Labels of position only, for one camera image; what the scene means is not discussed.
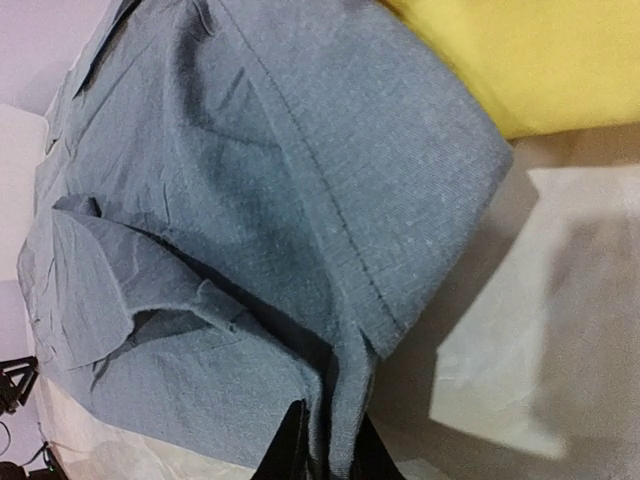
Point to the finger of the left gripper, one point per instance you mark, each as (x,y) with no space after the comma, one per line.
(18,377)

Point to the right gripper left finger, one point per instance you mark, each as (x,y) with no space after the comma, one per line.
(286,456)

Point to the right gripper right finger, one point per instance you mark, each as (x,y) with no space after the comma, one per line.
(371,460)

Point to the grey denim cloth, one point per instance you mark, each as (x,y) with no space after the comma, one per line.
(245,204)

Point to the white plastic wash basin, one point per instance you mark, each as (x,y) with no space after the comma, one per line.
(23,139)

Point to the yellow shorts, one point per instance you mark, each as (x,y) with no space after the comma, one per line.
(538,67)

